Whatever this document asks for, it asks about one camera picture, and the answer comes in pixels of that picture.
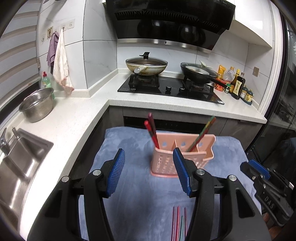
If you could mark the black range hood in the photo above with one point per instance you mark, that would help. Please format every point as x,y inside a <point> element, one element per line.
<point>173,20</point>

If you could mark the blue plush cloth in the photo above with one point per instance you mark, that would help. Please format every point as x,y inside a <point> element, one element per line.
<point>138,208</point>

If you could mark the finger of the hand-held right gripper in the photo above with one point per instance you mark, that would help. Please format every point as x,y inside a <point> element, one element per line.
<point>264,174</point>
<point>246,169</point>

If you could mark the wall switch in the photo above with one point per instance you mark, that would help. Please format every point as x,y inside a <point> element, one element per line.
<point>255,71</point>

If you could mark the white wall socket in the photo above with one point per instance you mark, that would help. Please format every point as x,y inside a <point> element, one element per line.
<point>71,23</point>

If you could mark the spice jar rack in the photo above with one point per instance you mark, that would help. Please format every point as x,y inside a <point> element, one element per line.
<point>247,96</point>

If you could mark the dark bottle yellow cap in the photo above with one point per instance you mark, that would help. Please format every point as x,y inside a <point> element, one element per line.
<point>236,75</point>

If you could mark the black gas stove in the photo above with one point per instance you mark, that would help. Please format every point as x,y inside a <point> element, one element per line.
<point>166,89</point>

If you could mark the red seasoning packet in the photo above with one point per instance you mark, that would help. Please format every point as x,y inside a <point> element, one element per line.
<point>219,86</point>

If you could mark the stainless steel sink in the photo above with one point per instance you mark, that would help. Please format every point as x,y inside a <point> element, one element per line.
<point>20,162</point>

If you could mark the pink perforated utensil holder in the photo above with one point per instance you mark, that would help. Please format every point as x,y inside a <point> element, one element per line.
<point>161,174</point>

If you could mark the sink soap pump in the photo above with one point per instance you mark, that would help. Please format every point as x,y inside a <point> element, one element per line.
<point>15,133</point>

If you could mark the dark sauce bottle yellow label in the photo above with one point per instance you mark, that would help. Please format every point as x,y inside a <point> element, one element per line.
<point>238,89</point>

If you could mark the striped window blind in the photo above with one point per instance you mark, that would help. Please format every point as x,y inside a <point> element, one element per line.
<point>18,46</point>

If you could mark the red chopstick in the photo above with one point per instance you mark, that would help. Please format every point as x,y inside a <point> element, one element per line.
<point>151,133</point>
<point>177,224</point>

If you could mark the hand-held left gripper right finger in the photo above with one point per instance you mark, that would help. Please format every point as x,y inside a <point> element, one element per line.
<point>181,172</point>

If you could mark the dark glass sliding door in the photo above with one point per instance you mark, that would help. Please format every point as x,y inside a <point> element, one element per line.
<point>282,104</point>

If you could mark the beige wok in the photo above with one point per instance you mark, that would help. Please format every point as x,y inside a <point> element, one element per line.
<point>150,69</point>

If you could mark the white hanging towel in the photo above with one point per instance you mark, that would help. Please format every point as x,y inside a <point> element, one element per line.
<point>60,62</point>

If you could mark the purple hanging towel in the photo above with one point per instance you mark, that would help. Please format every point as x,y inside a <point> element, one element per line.
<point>52,48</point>

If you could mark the steel colander bowl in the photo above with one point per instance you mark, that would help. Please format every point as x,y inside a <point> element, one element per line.
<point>37,109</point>

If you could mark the glass pan lid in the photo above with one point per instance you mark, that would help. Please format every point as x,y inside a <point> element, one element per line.
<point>196,68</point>

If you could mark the black frying pan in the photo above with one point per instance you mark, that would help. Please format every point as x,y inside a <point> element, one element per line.
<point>198,77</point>

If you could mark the green dish soap bottle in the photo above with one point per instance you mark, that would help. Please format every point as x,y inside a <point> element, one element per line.
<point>46,81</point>

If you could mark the clear plastic bottle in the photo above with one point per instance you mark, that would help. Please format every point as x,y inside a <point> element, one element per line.
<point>229,74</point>

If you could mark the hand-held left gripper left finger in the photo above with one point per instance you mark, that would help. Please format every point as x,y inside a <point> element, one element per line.
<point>115,173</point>

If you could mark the patterned wall hook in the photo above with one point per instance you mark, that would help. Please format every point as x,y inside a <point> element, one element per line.
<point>49,32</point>

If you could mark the chrome faucet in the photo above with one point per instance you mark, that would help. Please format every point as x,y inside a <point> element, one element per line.
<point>4,141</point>

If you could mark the yellow seasoning packet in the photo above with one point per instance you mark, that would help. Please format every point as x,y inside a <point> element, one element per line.
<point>221,71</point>

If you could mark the small green cap jar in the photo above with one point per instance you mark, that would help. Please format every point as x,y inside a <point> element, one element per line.
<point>227,89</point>

